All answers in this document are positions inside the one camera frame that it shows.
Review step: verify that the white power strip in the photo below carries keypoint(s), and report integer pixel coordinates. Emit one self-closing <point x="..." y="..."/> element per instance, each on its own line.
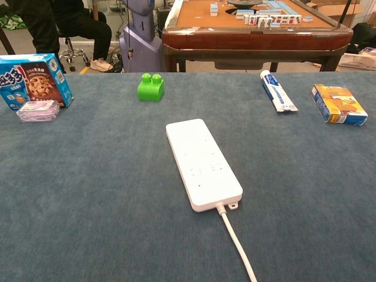
<point x="202" y="164"/>

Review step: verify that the green toy building block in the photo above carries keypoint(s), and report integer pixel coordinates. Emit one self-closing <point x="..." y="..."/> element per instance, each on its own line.
<point x="149" y="91"/>

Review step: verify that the blue table cloth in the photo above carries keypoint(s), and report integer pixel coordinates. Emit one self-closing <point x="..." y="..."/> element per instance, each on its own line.
<point x="102" y="191"/>

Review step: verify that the white blue toothpaste tube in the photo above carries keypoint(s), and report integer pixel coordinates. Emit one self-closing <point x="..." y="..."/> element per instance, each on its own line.
<point x="277" y="92"/>

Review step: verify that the brown mahjong table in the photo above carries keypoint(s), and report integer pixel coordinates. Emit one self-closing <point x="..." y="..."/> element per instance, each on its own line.
<point x="252" y="39"/>

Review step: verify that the stacked blue white mahjong tiles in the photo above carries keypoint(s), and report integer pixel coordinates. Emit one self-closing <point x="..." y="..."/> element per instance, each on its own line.
<point x="214" y="9"/>

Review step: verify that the upright white mahjong tile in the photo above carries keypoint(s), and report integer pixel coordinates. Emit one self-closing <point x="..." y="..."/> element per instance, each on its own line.
<point x="264" y="23"/>

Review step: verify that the flat blue mahjong tile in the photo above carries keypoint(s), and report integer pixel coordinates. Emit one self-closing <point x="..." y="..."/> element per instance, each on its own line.
<point x="275" y="25"/>

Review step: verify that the chrome swivel stool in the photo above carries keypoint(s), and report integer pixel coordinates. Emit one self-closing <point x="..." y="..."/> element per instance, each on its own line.
<point x="72" y="53"/>

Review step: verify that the seated person in black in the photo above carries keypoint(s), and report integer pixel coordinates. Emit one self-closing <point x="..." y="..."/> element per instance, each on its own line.
<point x="88" y="29"/>

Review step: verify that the small clear plastic pack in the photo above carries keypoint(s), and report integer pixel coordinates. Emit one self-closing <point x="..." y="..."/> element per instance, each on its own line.
<point x="38" y="111"/>

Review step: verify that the orange blue biscuit box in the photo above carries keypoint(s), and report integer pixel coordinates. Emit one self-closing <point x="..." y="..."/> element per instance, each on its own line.
<point x="337" y="102"/>

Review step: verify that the blue chocolate cookie box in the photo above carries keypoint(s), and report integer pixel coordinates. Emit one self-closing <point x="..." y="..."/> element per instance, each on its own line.
<point x="35" y="82"/>

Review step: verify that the blue-backed single mahjong tile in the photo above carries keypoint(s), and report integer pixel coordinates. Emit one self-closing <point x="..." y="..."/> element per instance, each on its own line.
<point x="308" y="18"/>

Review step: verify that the standing person in black trousers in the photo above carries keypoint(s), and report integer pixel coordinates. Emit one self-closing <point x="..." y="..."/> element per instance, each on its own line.
<point x="41" y="26"/>

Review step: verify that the white plastic basket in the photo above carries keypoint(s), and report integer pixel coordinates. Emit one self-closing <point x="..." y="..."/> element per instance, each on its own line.
<point x="359" y="61"/>

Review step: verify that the black bag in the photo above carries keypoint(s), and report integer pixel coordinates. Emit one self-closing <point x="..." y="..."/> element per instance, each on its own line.
<point x="364" y="36"/>

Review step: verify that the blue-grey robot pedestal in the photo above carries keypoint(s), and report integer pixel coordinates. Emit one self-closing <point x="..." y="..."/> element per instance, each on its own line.
<point x="141" y="44"/>

